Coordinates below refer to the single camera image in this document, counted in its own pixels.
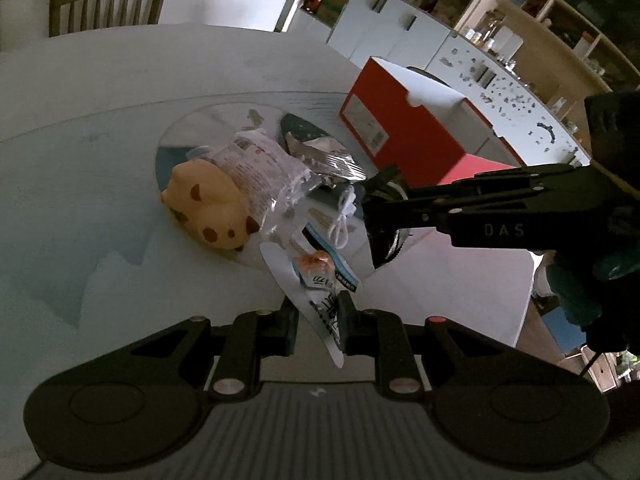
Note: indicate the white sticker covered cabinet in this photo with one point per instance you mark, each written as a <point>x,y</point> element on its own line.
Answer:
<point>407,36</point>

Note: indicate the yellow cookie plush toy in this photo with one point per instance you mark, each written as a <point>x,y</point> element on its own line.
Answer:
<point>209,206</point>

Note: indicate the silver foil snack bag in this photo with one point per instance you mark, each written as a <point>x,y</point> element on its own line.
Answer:
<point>332,167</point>

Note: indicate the wooden open shelf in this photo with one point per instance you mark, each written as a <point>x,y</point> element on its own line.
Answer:
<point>571,48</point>

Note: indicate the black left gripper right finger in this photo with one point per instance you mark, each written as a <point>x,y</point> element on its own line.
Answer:
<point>379,333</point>

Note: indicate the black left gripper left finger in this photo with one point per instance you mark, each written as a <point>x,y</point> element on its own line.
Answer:
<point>255,334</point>

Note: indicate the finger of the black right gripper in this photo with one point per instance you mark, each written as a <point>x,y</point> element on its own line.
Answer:
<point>388,226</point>
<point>389,187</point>

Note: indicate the wooden chair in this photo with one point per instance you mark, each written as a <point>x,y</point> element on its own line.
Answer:
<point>69,16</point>

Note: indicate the pink clear plastic bag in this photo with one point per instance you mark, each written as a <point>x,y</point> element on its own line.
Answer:
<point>272,180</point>

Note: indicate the white printed pouch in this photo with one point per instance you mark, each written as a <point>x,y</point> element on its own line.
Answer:
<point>310,282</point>

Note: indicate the red cardboard box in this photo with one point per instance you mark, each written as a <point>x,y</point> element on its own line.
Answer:
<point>432,133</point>

